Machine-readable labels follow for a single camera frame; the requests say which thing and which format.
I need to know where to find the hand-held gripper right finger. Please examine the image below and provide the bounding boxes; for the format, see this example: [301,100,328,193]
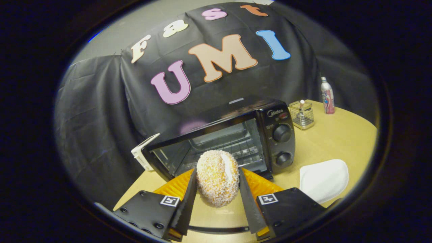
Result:
[238,167,327,241]

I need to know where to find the black toaster oven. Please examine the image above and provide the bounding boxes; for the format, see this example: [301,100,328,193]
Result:
[141,98,297,234]

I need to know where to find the white bread toaster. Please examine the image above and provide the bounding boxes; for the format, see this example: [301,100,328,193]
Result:
[131,133,161,171]

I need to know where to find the white square plate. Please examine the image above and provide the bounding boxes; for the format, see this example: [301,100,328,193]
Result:
[299,159,349,204]

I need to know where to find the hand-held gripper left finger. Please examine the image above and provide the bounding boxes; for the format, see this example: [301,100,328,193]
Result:
[113,168,198,242]

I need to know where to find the white pink spray bottle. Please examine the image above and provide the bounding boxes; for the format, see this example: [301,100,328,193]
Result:
[320,77,335,114]

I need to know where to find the wire mesh holder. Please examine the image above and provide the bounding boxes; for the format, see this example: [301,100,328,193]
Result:
[289,100,315,130]

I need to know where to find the crumb-coated bread roll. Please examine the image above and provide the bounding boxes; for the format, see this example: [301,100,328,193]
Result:
[196,150,240,208]

